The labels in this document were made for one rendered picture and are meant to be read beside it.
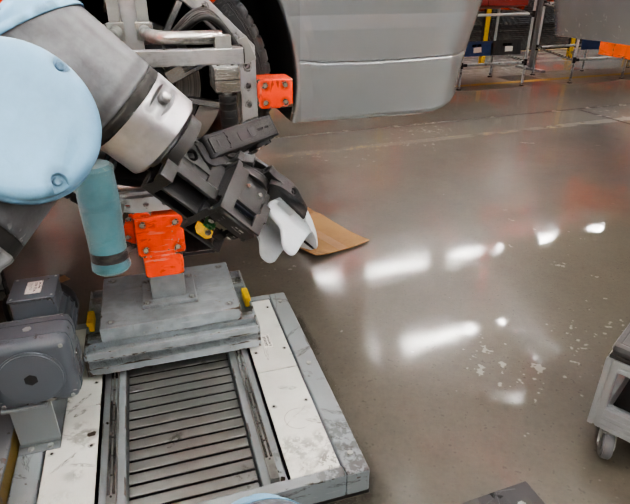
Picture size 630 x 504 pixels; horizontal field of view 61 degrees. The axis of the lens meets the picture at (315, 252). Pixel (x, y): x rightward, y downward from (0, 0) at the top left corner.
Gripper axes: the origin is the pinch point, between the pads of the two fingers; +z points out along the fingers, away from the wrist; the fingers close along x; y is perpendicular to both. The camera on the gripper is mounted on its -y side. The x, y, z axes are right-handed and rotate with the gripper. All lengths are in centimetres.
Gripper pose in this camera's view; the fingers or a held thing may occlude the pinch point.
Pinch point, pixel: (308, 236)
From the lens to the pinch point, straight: 64.6
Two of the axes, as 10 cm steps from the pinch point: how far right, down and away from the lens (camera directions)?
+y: -2.2, 8.0, -5.5
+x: 7.1, -2.5, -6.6
